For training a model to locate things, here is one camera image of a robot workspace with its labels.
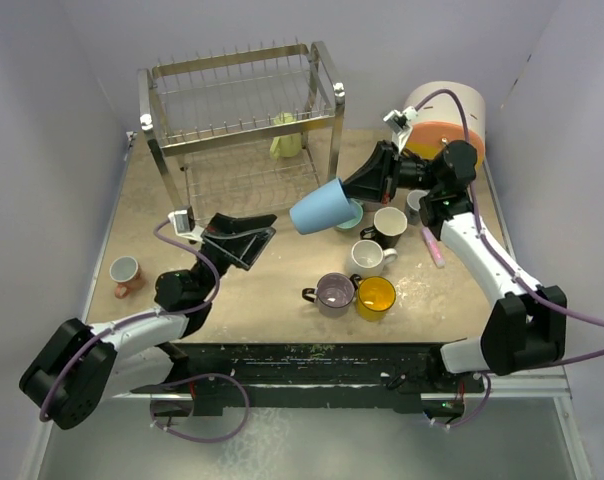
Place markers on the aluminium frame rail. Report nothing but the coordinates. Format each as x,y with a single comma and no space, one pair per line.
530,387

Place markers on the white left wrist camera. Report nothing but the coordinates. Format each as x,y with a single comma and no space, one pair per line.
184,224

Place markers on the round cream drawer cabinet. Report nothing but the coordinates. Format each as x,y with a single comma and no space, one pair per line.
439,121

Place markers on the lilac mug black handle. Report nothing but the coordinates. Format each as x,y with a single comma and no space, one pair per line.
332,295

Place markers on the light green mug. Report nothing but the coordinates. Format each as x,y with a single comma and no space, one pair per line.
286,146

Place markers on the pink marker pen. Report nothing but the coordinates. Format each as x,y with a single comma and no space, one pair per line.
432,245

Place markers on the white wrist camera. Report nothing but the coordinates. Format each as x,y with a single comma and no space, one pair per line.
401,124
184,224

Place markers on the yellow mug black handle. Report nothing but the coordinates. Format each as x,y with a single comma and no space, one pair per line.
374,297

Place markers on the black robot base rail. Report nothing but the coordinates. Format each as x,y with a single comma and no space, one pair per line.
403,377

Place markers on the black mug cream inside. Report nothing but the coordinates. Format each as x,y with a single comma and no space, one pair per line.
389,224

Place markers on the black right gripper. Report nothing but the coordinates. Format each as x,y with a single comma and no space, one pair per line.
374,181

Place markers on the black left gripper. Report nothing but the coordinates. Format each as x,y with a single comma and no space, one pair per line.
243,249

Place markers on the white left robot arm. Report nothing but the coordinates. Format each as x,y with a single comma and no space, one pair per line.
82,365

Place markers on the lilac mug near rack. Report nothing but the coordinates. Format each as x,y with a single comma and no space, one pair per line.
412,206

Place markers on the blue cup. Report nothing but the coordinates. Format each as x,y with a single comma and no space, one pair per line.
323,208

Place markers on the teal cup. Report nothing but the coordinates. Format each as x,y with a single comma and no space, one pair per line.
358,213

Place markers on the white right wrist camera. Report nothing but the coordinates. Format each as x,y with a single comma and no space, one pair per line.
401,124

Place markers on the steel two-tier dish rack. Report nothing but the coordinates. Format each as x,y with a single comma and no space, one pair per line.
209,124

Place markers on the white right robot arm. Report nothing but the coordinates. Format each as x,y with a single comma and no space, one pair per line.
526,327

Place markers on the terracotta mug white inside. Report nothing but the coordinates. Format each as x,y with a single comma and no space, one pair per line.
126,272

